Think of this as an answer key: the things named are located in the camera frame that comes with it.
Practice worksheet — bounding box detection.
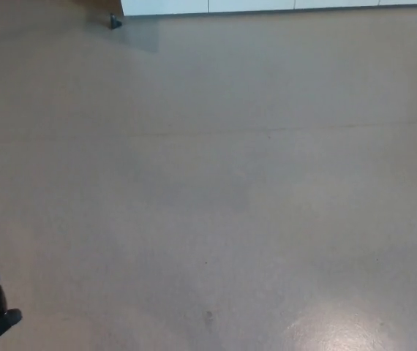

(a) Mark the white locker cabinet body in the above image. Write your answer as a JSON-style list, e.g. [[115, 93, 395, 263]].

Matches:
[[121, 0, 417, 17]]

